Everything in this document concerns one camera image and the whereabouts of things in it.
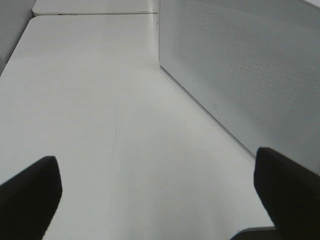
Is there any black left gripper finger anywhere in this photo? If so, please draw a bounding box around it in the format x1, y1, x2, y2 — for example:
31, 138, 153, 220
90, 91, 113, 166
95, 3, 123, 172
0, 156, 63, 240

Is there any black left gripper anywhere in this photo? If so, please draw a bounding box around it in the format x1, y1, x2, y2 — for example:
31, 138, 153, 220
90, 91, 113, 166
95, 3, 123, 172
231, 147, 320, 240

